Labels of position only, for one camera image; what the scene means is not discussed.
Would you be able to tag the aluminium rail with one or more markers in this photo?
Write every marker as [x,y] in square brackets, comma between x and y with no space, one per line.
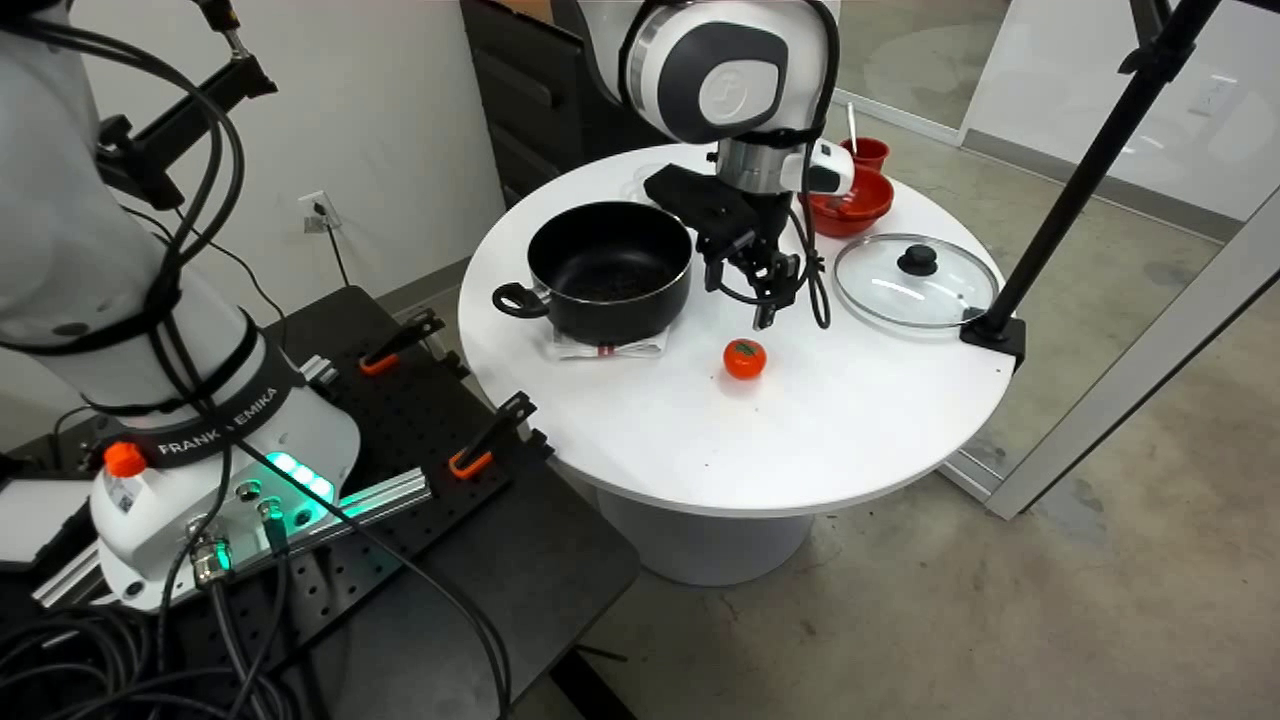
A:
[373,500]

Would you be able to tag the black cabinet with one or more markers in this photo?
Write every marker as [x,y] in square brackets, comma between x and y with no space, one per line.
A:
[540,104]

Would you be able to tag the white round table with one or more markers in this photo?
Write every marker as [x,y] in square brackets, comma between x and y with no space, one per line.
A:
[784,413]

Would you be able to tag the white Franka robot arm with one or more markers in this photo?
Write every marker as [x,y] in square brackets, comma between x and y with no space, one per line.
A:
[81,203]

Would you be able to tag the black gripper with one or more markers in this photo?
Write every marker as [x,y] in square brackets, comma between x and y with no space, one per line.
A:
[749,227]

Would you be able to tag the black camera stand pole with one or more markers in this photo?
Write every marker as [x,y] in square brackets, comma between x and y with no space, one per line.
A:
[1096,159]

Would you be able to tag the black clamp with orange grip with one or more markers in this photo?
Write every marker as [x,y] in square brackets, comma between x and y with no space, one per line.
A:
[398,347]
[491,440]

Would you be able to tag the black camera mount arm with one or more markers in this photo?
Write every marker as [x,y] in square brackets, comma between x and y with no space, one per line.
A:
[203,104]

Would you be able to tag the grey metal door frame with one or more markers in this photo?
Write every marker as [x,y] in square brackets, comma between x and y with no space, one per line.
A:
[1133,363]

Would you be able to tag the white wall outlet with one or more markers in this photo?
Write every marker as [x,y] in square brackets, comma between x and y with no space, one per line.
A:
[318,211]

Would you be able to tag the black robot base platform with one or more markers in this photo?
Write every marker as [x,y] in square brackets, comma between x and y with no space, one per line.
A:
[522,560]

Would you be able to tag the small red cup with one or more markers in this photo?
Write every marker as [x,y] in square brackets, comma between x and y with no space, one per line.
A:
[872,151]

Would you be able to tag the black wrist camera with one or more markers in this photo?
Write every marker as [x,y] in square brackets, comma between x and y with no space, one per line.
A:
[682,188]

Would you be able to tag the red tomato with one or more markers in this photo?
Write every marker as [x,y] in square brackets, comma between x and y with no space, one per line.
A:
[745,356]

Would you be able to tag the glass lid with black knob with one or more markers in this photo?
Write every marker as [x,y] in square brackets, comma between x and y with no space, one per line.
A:
[917,283]

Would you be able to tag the red bowl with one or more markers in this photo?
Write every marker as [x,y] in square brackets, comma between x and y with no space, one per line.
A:
[862,206]

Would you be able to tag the orange round button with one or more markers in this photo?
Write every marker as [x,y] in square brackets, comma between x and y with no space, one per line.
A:
[125,461]

